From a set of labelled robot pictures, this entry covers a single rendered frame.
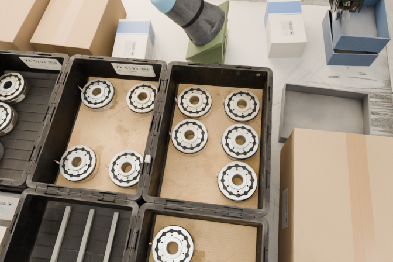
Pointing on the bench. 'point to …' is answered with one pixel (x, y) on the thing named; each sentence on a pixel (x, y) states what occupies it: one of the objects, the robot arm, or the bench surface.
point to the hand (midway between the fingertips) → (338, 14)
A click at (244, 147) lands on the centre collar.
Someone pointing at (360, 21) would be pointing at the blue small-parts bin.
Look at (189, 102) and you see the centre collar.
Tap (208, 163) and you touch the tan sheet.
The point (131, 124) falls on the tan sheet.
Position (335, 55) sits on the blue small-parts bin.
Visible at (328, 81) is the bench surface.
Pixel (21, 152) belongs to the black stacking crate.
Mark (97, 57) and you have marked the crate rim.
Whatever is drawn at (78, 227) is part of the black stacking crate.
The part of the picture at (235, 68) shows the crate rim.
